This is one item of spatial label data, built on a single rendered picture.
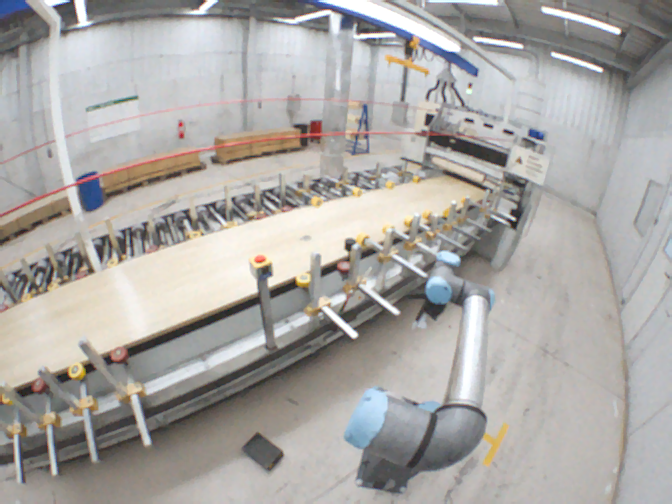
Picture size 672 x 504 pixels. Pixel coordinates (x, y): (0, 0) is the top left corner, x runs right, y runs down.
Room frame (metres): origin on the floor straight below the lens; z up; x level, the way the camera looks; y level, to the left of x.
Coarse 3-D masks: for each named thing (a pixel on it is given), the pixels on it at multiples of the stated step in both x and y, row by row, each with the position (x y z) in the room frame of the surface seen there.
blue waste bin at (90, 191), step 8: (80, 176) 3.73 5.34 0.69; (88, 176) 3.90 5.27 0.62; (80, 184) 3.47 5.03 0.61; (88, 184) 3.57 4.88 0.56; (96, 184) 3.74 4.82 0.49; (80, 192) 3.48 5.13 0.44; (88, 192) 3.54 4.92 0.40; (96, 192) 3.69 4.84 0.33; (88, 200) 3.52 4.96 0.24; (96, 200) 3.65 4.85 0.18; (88, 208) 3.50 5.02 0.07; (96, 208) 3.61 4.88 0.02
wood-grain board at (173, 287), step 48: (384, 192) 2.53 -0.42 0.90; (432, 192) 2.72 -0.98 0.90; (480, 192) 3.02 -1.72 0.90; (192, 240) 1.39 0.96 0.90; (240, 240) 1.44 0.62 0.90; (288, 240) 1.48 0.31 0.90; (336, 240) 1.53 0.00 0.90; (96, 288) 0.79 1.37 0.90; (144, 288) 0.87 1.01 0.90; (192, 288) 0.94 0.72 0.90; (240, 288) 0.98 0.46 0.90; (0, 336) 0.19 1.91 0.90; (48, 336) 0.37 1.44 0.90; (96, 336) 0.49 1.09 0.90; (144, 336) 0.58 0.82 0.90
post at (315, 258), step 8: (312, 256) 0.97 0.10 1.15; (320, 256) 0.97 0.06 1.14; (312, 264) 0.97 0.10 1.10; (320, 264) 0.98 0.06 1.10; (312, 272) 0.97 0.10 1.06; (320, 272) 0.98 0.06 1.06; (312, 280) 0.96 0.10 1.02; (312, 288) 0.96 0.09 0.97; (312, 296) 0.96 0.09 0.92; (312, 304) 0.96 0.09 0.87; (312, 320) 0.96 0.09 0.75
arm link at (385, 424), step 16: (368, 400) 0.22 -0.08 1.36; (384, 400) 0.22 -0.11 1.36; (400, 400) 0.23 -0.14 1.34; (352, 416) 0.22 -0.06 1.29; (368, 416) 0.19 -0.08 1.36; (384, 416) 0.19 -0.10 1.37; (400, 416) 0.19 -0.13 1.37; (416, 416) 0.19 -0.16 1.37; (432, 416) 0.19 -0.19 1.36; (352, 432) 0.17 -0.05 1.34; (368, 432) 0.16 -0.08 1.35; (384, 432) 0.16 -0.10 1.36; (400, 432) 0.16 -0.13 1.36; (416, 432) 0.16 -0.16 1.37; (432, 432) 0.15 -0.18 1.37; (368, 448) 0.14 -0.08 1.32; (384, 448) 0.14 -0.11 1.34; (400, 448) 0.13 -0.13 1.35; (416, 448) 0.13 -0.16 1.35; (400, 464) 0.11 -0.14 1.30; (416, 464) 0.11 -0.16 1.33
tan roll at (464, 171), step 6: (432, 162) 3.70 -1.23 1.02; (438, 162) 3.62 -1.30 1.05; (444, 162) 3.56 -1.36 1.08; (450, 162) 3.52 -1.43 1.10; (444, 168) 3.57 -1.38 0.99; (450, 168) 3.48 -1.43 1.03; (456, 168) 3.41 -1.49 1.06; (462, 168) 3.36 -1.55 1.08; (468, 168) 3.33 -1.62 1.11; (462, 174) 3.34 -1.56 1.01; (468, 174) 3.27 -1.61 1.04; (474, 174) 3.21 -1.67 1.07; (480, 174) 3.17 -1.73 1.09; (480, 180) 3.13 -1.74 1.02; (486, 180) 3.11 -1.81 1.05; (498, 186) 2.99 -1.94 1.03
